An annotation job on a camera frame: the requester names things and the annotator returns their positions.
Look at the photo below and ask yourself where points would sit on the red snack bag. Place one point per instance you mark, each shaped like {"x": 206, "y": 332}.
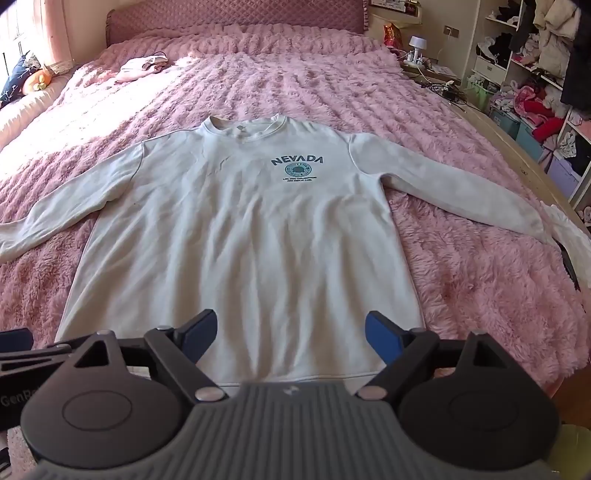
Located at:
{"x": 392, "y": 33}

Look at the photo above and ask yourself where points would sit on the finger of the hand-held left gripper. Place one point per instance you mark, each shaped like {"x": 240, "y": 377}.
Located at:
{"x": 14, "y": 340}

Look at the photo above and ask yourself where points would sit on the navy patterned pillow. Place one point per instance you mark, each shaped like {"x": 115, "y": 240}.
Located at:
{"x": 16, "y": 76}

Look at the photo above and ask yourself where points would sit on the orange plush toy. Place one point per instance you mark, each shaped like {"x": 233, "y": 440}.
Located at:
{"x": 37, "y": 81}

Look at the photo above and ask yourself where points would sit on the white table lamp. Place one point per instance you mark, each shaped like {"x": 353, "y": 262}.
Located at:
{"x": 418, "y": 46}

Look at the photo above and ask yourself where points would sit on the green storage bin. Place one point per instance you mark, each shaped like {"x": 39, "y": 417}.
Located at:
{"x": 480, "y": 92}

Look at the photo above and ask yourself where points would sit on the blue storage bin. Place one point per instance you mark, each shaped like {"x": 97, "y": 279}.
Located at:
{"x": 519, "y": 129}

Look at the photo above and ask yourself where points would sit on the pink lace-trimmed curtain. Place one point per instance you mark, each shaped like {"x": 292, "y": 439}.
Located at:
{"x": 48, "y": 32}

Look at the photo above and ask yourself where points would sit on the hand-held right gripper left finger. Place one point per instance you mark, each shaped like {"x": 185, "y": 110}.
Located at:
{"x": 205, "y": 325}

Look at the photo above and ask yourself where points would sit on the lilac storage bin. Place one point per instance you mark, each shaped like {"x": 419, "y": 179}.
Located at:
{"x": 563, "y": 175}

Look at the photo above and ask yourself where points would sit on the wooden bedside table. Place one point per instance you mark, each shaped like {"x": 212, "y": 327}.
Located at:
{"x": 434, "y": 69}

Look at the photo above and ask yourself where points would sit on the white printed sweatshirt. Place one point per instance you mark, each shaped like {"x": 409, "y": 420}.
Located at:
{"x": 240, "y": 240}

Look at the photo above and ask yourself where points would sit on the white cloth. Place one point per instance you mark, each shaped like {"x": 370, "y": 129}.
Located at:
{"x": 565, "y": 226}

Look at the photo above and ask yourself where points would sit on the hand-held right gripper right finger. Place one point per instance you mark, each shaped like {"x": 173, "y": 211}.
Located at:
{"x": 383, "y": 332}

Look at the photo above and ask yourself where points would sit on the small pink garment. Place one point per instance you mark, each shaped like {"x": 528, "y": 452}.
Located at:
{"x": 141, "y": 67}

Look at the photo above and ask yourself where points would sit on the wall socket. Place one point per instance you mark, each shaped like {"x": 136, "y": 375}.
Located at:
{"x": 451, "y": 31}

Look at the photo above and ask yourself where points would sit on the white open wardrobe shelves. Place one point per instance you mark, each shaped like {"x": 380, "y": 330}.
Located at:
{"x": 535, "y": 60}

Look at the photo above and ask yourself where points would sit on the pink quilted headboard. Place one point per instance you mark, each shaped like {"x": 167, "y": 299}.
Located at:
{"x": 231, "y": 21}

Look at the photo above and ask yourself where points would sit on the beige window seat cushion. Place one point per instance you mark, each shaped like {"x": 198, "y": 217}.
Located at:
{"x": 27, "y": 115}

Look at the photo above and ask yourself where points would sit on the pink fluffy blanket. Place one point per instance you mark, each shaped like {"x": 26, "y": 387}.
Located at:
{"x": 443, "y": 277}

